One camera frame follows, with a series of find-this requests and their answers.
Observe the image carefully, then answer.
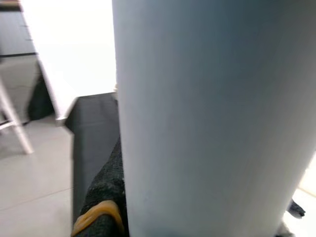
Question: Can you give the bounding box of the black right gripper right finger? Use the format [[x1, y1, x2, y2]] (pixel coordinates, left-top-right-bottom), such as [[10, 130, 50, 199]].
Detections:
[[274, 197, 307, 237]]

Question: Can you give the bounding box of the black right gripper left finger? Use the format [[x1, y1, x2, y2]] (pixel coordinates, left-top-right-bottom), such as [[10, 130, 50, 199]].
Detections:
[[71, 135, 129, 237]]

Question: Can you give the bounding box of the white plastic table leg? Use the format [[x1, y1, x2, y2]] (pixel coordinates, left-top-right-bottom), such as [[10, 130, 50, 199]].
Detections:
[[111, 0, 316, 237]]

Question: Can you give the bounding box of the yellow rubber band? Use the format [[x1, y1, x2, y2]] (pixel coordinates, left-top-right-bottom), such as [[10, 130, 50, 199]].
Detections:
[[71, 199, 125, 237]]

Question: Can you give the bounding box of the black tablecloth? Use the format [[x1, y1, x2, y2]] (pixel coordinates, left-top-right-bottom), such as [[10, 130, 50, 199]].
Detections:
[[64, 93, 123, 223]]

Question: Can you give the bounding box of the dark cabinet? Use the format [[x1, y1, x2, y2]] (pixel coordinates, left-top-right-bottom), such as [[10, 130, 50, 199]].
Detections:
[[0, 3, 38, 58]]

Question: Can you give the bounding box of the white stool frame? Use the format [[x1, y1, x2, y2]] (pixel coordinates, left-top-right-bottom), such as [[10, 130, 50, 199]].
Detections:
[[0, 74, 35, 155]]

